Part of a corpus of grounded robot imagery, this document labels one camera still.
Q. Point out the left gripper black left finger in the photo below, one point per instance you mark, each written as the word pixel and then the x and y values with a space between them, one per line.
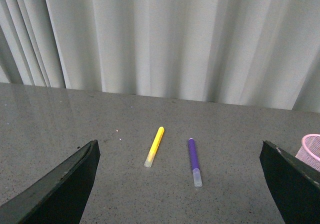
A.
pixel 59 197

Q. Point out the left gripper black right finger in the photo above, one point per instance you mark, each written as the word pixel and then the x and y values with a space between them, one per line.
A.
pixel 294 185

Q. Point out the purple marker pen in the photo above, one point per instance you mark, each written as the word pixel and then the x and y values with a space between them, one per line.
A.
pixel 196 173

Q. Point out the pink mesh cup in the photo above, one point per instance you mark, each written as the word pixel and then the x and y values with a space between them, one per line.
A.
pixel 309 152

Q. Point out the yellow highlighter pen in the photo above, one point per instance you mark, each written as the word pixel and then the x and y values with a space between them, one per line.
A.
pixel 154 147

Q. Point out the white curtain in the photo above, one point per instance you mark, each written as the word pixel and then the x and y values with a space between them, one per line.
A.
pixel 244 52

